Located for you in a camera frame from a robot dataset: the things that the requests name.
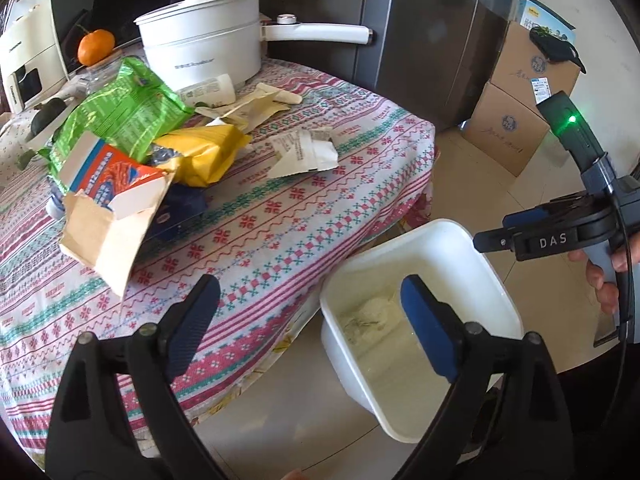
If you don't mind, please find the upper cardboard box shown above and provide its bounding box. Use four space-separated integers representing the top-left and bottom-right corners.
489 22 580 115

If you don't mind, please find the yellow snack wrapper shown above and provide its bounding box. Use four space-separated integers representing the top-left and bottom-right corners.
149 124 250 188

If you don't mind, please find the orange tangerine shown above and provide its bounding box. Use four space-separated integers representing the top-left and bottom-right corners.
77 29 115 66

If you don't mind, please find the clear glass jar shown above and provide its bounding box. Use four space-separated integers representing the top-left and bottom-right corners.
70 58 124 96

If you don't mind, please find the dark grey refrigerator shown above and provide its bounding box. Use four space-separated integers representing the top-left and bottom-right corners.
260 0 514 130

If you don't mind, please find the black pouch on box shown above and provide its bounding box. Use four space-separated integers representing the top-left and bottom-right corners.
529 26 587 74

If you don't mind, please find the blue yellow book box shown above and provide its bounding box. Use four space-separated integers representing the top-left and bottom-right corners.
514 0 576 44

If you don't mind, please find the lower cardboard box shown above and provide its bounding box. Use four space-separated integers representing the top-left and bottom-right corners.
462 82 549 177

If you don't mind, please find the white labelled tube bottle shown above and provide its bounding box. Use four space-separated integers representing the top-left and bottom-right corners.
178 74 236 108

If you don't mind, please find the brown paper bag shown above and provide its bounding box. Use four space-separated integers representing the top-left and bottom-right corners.
60 172 174 298

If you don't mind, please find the white air fryer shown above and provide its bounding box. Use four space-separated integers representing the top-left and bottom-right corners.
1 2 66 114

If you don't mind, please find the green snack bag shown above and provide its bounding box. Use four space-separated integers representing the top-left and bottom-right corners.
42 56 194 177

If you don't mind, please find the blue cardboard box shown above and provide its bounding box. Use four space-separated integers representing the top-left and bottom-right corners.
143 184 207 243

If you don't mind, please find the white bowl with avocado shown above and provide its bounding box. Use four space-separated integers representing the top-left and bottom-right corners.
26 98 80 152

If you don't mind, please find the patterned striped tablecloth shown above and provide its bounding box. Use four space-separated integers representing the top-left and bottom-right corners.
1 60 436 458

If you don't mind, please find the floral under tablecloth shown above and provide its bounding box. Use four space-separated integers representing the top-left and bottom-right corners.
200 184 433 418

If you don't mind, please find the person right hand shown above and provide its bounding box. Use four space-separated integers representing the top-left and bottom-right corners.
567 231 640 316

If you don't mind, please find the torn white paper carton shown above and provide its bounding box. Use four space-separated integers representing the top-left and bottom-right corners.
267 127 338 179

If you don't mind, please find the white plastic trash bin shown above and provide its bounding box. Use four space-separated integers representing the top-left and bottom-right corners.
320 219 524 444

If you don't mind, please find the white electric cooking pot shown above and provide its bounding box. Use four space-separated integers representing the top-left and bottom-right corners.
134 0 373 91

